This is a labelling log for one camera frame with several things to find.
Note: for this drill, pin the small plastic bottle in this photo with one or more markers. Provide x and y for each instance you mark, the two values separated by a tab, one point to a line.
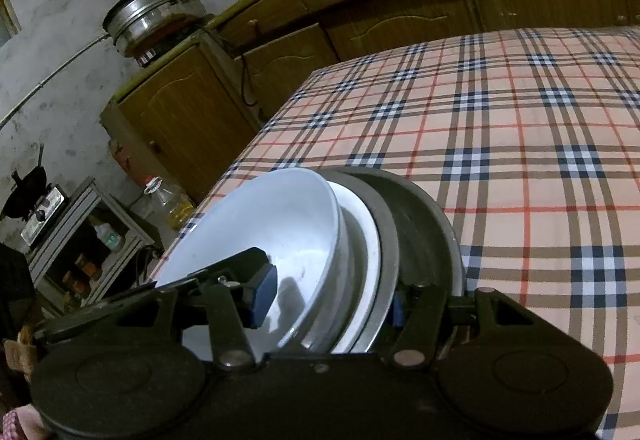
110	237

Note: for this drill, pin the round steel plate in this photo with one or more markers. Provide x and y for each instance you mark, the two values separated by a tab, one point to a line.
430	245

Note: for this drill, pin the deep white bowl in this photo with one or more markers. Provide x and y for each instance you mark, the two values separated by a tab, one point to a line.
362	260

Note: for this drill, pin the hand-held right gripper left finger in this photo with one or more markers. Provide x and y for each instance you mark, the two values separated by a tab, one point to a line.
262	292

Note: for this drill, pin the wide white bowl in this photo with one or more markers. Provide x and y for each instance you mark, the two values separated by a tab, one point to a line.
280	220

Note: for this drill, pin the plaid tablecloth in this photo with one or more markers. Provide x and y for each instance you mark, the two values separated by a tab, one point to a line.
525	144

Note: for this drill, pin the cooking oil bottle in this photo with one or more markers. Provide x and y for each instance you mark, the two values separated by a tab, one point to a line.
175	210

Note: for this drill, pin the steel bowl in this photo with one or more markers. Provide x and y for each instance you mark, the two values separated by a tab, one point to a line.
390	245

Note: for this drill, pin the steel steamer pot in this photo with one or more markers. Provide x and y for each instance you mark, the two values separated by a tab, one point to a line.
140	14

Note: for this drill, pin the small steel pot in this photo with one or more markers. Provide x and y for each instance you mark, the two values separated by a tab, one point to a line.
190	7

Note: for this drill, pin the pink patterned cloth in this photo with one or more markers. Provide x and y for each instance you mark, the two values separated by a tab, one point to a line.
20	427

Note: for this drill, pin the gas stove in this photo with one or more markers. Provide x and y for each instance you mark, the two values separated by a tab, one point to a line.
42	220

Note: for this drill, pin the brown wooden cabinet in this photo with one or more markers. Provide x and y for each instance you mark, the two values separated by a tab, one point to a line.
400	24

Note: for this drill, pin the induction cooker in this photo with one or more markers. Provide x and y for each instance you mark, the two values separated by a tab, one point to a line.
150	54

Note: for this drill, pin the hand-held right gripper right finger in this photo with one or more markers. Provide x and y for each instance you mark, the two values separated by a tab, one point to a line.
399	312

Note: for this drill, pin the metal shelf rack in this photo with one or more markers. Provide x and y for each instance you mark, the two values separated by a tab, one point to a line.
85	200

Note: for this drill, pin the brown jar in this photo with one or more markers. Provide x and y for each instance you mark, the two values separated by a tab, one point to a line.
87	267
75	282

